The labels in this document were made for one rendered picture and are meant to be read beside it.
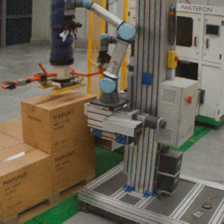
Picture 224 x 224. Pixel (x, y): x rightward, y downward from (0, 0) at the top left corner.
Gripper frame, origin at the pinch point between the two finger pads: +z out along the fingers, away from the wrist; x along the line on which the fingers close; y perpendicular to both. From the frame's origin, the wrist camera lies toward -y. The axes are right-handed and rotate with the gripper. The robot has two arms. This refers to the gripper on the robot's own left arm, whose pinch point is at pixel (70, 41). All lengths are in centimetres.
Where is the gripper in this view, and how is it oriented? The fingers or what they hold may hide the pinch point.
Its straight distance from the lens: 242.9
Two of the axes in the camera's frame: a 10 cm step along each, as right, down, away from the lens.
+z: -0.3, 9.5, 3.1
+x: -5.6, 2.4, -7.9
